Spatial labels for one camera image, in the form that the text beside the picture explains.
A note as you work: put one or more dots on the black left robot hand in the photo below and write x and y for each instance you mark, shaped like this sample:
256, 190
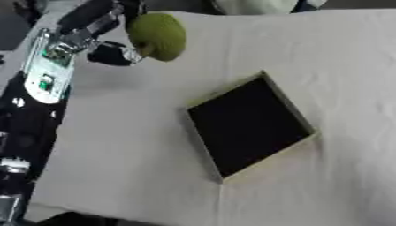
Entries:
87, 16

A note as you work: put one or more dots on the green round soft toy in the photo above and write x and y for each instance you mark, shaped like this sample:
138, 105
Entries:
160, 35

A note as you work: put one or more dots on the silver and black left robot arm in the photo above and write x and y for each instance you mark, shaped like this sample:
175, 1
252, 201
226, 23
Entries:
45, 79

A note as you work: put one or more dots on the tan cardboard box black inside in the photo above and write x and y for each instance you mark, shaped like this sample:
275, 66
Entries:
250, 126

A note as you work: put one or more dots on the person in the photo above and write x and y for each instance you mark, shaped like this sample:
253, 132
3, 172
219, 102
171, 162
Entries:
258, 6

